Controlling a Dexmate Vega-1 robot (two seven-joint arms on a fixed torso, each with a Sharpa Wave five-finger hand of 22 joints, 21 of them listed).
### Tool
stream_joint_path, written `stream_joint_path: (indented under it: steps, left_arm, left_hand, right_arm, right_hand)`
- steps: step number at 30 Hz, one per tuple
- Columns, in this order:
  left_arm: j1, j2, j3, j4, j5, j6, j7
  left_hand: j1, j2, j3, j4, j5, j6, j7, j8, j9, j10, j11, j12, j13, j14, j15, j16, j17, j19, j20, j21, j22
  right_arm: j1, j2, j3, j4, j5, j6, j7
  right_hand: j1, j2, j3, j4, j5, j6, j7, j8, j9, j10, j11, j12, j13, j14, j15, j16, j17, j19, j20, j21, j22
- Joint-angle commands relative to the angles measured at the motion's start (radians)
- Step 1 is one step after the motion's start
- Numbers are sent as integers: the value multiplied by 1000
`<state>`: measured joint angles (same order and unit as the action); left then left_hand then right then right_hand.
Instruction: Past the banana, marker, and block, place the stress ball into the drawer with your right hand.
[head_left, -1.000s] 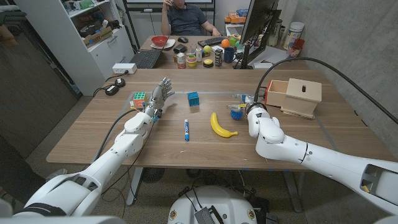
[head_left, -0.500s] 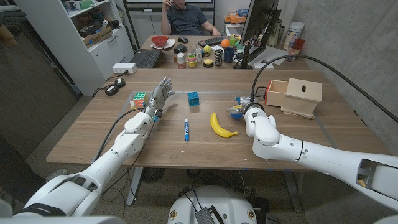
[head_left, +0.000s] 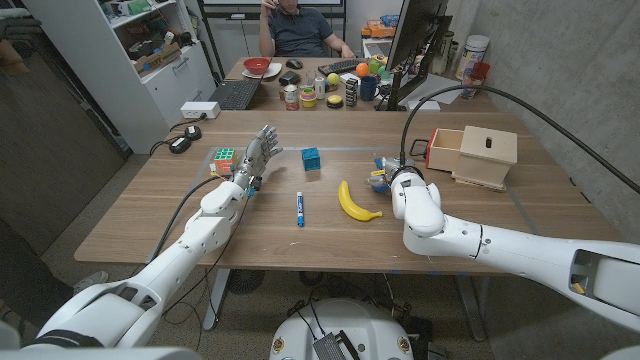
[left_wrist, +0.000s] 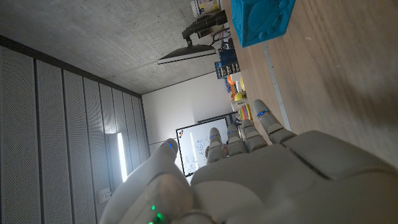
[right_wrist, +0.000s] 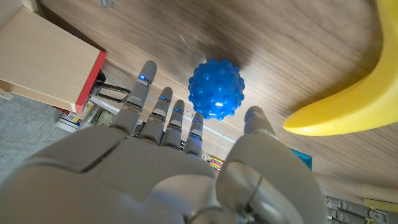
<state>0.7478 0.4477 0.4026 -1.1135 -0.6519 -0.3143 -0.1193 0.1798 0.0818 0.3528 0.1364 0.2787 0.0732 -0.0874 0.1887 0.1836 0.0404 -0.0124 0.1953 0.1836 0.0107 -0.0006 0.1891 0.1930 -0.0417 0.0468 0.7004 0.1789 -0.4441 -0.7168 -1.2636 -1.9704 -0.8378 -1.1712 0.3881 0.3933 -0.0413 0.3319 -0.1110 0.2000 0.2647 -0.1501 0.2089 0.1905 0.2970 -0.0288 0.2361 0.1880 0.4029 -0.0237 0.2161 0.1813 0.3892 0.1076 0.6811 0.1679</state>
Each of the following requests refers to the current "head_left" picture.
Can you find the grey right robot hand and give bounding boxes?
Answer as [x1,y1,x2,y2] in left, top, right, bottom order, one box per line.
[367,156,416,195]

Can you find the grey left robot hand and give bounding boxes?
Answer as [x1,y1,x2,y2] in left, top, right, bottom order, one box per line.
[230,124,284,194]

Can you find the teal studded block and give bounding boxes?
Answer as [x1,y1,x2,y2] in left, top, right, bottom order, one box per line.
[300,146,322,173]

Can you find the yellow banana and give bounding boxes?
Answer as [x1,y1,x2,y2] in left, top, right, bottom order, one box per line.
[337,180,384,223]

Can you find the wooden drawer with red front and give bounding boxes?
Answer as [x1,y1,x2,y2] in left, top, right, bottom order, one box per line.
[408,127,466,174]

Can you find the black white block tower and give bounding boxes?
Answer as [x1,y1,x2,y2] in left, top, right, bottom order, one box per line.
[344,77,360,108]

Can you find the colourful puzzle cube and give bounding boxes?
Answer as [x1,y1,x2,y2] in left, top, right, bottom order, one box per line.
[213,146,240,176]

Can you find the black laptop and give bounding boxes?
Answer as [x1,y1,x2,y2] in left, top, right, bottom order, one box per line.
[208,78,261,111]

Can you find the red labelled tin can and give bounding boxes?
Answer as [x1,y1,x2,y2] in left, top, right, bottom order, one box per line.
[283,83,300,112]

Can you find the white power strip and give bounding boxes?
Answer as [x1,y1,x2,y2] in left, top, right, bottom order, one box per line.
[179,101,222,120]

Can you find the dark blue mug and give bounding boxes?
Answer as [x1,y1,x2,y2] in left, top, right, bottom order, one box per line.
[359,75,381,102]

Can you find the white paper sheets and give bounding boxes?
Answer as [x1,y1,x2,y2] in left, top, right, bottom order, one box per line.
[399,73,463,106]

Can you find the white plate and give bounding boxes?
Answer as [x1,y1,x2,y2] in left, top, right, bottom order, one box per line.
[241,62,283,81]

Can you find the red bowl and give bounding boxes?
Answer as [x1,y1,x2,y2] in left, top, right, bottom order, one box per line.
[243,57,272,76]

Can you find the wooden box with slot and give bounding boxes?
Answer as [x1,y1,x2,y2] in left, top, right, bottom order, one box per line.
[451,125,519,194]

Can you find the black keyboard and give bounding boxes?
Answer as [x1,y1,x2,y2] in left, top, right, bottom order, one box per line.
[317,58,369,77]

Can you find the clear jar of coloured pieces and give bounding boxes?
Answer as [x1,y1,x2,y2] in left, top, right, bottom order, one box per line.
[460,73,484,100]

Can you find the grey metal bottle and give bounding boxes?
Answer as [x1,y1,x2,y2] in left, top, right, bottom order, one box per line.
[430,30,455,76]

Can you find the orange box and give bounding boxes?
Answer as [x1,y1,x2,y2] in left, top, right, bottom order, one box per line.
[360,19,397,40]

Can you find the seated person in dark shirt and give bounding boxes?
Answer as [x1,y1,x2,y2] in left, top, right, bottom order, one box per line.
[258,0,357,60]

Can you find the white labelled canister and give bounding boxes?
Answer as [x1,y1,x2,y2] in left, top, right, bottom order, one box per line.
[454,34,491,81]

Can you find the black computer monitor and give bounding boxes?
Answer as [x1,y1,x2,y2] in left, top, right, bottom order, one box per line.
[375,0,454,112]

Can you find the cardboard box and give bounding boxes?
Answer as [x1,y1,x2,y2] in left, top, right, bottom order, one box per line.
[132,41,183,77]

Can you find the white table leg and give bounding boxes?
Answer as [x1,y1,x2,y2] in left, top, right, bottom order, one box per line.
[202,268,231,332]

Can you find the white shelf cabinet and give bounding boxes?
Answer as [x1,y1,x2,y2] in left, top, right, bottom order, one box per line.
[22,0,217,155]

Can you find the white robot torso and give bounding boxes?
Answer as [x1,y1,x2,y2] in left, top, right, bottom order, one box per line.
[269,298,415,360]

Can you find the grey table leg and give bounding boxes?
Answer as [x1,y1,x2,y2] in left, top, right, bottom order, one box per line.
[454,273,487,343]

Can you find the standing person in dark trousers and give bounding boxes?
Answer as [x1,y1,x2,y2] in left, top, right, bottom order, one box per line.
[0,219,109,341]

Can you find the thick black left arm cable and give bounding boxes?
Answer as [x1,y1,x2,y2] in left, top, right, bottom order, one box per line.
[149,174,224,261]

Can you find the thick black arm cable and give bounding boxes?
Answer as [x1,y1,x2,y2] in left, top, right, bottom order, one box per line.
[398,83,640,196]
[149,174,224,261]

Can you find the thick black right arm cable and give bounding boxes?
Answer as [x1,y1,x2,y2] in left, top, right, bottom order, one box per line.
[398,83,640,196]

